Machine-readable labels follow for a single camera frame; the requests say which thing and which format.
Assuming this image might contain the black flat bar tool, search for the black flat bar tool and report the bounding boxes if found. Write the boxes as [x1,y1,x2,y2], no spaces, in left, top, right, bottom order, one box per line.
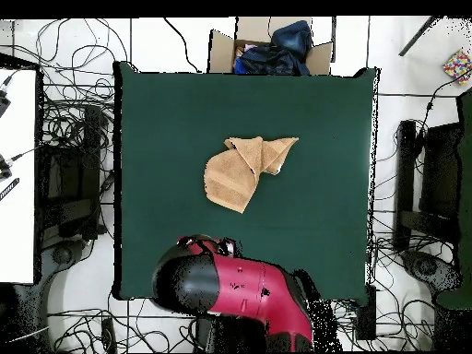
[0,177,20,202]

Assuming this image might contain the dark slanted rod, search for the dark slanted rod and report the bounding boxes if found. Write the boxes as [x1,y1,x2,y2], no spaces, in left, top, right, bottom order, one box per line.
[397,16,442,57]

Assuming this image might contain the long black floor cable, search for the long black floor cable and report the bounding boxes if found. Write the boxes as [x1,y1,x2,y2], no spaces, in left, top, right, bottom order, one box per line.
[163,17,202,73]

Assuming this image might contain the dark green table cloth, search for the dark green table cloth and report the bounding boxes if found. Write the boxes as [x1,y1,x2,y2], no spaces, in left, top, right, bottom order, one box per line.
[112,61,381,301]

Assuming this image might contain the dark blue clothes pile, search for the dark blue clothes pile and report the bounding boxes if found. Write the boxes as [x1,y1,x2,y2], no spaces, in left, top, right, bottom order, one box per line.
[232,19,314,77]

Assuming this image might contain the multicoloured patterned box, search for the multicoloured patterned box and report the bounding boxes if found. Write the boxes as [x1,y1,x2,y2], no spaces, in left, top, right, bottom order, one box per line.
[442,49,472,86]

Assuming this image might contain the black rectangular box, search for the black rectangular box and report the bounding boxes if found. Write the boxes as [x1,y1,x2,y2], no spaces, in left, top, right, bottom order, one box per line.
[355,283,377,340]

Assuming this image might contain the open cardboard box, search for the open cardboard box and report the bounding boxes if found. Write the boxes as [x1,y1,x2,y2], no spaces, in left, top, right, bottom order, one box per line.
[207,16,334,77]

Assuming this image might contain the tan terry towel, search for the tan terry towel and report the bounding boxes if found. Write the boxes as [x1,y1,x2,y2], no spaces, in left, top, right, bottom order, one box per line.
[203,136,300,215]

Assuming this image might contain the black metal stand frame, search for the black metal stand frame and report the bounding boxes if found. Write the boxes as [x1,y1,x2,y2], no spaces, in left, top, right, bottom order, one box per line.
[38,106,108,241]
[392,119,464,252]

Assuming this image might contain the black power strip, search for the black power strip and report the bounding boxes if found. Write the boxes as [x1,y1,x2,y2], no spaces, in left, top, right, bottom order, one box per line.
[100,317,117,353]

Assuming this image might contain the white side table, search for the white side table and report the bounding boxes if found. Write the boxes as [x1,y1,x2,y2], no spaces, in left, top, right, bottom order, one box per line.
[0,67,38,285]

